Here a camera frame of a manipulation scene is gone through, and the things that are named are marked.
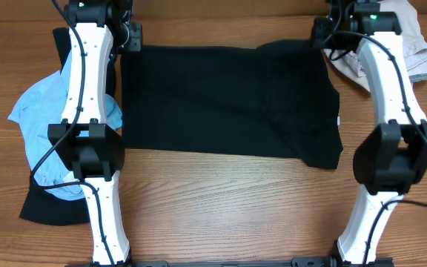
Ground black t-shirt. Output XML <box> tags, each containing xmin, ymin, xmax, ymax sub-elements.
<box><xmin>121</xmin><ymin>40</ymin><xmax>342</xmax><ymax>169</ymax></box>

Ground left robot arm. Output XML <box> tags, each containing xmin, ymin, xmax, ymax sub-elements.
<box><xmin>48</xmin><ymin>1</ymin><xmax>132</xmax><ymax>266</ymax></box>

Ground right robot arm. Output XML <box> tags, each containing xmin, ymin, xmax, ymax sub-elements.
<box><xmin>291</xmin><ymin>1</ymin><xmax>427</xmax><ymax>266</ymax></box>

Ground folded beige trousers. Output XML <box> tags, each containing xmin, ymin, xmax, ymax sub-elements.
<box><xmin>323</xmin><ymin>0</ymin><xmax>427</xmax><ymax>90</ymax></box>

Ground light blue shirt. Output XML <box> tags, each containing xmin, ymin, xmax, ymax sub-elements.
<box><xmin>7</xmin><ymin>55</ymin><xmax>124</xmax><ymax>202</ymax></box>

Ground black garment under pile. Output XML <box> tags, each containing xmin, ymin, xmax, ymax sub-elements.
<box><xmin>19</xmin><ymin>27</ymin><xmax>118</xmax><ymax>227</ymax></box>

